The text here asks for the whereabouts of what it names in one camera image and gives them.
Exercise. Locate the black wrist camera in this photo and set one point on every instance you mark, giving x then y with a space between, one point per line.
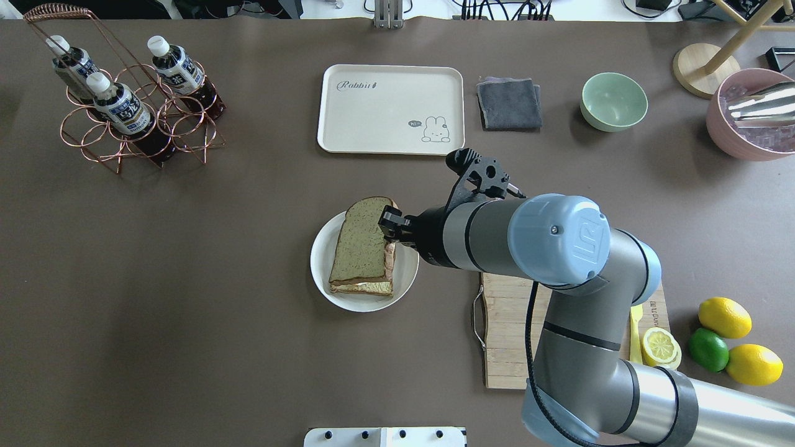
480 179

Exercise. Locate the tea bottle rear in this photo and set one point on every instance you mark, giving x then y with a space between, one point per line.
73 65

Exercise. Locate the grey folded cloth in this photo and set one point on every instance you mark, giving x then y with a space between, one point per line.
510 103

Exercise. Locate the mint green bowl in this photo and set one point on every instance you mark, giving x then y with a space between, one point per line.
612 102

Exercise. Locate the steel scoop in bowl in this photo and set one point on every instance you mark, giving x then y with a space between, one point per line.
770 107

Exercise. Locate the cream rabbit tray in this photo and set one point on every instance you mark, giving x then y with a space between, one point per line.
391 110

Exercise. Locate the white round plate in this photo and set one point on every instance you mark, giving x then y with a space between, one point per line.
321 260

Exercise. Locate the yellow lemon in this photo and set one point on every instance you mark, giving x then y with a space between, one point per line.
726 317
754 365

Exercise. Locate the yellow lemon upper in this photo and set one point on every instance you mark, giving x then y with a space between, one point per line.
726 317

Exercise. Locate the tea bottle front middle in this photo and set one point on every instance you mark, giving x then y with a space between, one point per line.
130 117

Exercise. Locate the pink bowl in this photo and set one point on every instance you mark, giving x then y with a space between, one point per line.
754 144

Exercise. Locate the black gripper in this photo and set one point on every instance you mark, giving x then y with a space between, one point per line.
430 234

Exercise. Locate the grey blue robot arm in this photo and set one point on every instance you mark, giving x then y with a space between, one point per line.
578 385

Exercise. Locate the bamboo cutting board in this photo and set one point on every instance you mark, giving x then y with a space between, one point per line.
503 303

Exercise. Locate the wooden stand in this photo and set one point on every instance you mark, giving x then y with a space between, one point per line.
701 67

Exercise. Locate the bread slice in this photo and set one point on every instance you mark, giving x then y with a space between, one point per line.
361 220
366 287

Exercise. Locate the yellow lemon lower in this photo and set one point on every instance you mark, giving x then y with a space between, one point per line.
754 365

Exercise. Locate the green lime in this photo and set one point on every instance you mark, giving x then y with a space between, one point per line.
709 350

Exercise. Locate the copper wire bottle rack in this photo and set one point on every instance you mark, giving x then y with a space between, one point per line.
192 133

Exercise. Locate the tea bottle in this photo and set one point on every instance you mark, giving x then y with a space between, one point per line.
185 78
130 117
73 65

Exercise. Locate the tea bottle front outer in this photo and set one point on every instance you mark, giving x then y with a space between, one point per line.
185 78

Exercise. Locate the yellow plastic knife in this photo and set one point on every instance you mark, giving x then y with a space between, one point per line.
635 349

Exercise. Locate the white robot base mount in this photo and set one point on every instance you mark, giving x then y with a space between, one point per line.
387 436

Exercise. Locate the lemon half slice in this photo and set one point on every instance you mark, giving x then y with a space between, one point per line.
659 348

